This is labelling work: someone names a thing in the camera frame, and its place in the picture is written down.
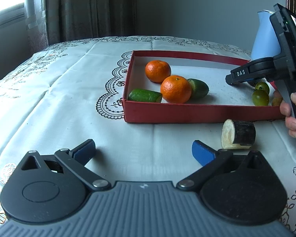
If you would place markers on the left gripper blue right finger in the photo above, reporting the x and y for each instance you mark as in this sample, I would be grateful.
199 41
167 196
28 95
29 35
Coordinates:
213 162

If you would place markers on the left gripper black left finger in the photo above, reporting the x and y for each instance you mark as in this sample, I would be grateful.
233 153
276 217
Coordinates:
75 160

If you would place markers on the red shallow cardboard box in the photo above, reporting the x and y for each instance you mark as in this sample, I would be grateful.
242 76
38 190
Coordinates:
221 103

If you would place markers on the brown longan fruit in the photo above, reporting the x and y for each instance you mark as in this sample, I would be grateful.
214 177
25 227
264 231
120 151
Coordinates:
277 101

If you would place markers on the brown patterned curtain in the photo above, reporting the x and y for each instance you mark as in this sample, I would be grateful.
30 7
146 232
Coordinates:
54 21

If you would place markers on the green cucumber piece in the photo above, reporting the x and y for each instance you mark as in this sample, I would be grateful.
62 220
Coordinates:
199 89
143 95

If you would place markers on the orange mandarin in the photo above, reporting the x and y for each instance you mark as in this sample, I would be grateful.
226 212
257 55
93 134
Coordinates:
157 71
176 89

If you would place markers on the green tomato fruit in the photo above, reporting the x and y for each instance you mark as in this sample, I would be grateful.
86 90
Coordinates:
260 98
262 86

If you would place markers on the white embroidered tablecloth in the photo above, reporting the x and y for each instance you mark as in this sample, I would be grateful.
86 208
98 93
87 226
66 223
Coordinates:
72 91

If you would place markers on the blue electric kettle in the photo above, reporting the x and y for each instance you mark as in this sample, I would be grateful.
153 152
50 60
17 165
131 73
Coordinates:
266 43

